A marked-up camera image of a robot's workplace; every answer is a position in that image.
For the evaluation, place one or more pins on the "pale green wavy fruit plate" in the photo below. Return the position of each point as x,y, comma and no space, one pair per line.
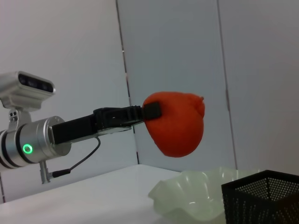
187,193

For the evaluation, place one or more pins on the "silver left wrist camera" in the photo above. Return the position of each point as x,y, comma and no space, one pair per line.
23,88

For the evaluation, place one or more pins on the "red object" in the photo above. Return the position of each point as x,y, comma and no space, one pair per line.
177,130

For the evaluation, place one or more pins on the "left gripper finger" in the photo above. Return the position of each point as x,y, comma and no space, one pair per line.
153,110

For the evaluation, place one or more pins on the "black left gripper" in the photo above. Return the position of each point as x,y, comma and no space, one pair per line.
74,128

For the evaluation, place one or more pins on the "black mesh pen holder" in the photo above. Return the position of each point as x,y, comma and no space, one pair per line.
233,205

